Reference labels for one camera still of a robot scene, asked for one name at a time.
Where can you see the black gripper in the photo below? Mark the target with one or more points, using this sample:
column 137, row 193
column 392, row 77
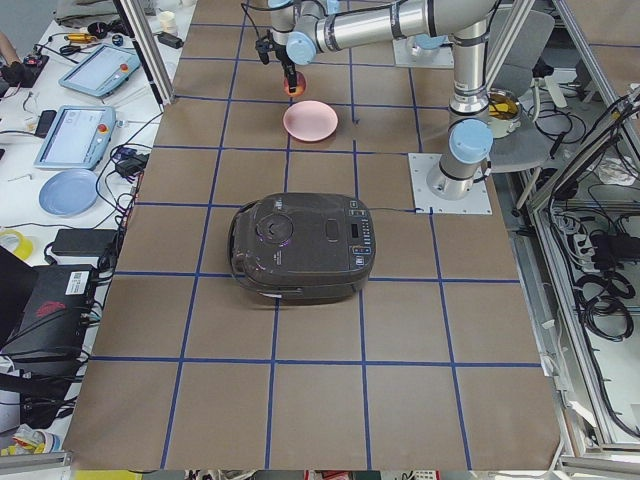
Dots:
column 287, row 66

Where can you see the red apple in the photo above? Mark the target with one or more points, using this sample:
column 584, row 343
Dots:
column 294, row 87

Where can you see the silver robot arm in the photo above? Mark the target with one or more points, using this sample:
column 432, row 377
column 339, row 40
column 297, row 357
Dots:
column 301, row 30

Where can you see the pink plate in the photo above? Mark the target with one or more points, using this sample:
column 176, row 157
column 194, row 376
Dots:
column 310, row 121

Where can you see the bowl with yellow contents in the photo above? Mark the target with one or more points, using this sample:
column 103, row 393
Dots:
column 504, row 113

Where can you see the blue plate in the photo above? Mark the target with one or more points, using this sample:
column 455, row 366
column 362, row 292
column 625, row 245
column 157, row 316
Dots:
column 69, row 192

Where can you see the dark grey rice cooker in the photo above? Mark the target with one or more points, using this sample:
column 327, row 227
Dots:
column 302, row 246

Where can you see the upper teach pendant tablet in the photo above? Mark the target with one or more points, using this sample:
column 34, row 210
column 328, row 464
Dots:
column 102, row 72

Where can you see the teach pendant tablet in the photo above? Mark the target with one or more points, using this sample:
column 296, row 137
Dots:
column 102, row 72
column 77, row 138

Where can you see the lower teach pendant tablet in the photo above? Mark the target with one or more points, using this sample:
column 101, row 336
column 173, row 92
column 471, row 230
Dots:
column 77, row 138

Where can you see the grey chair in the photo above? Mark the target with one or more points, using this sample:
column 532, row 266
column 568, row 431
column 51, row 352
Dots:
column 518, row 145

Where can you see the black smartphone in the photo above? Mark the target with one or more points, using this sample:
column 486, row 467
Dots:
column 45, row 122

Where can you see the black power adapter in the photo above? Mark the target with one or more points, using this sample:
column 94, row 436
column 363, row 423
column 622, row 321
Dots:
column 82, row 243

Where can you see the yellow tape roll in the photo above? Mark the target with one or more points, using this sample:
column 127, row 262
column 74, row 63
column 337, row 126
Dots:
column 16, row 243

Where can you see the black laptop with red logo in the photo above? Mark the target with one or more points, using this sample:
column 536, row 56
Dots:
column 45, row 314

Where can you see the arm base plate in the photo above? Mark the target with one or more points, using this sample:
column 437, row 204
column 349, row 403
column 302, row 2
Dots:
column 424, row 52
column 435, row 193

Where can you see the aluminium frame post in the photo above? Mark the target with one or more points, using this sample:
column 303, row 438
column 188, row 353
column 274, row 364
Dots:
column 136, row 25

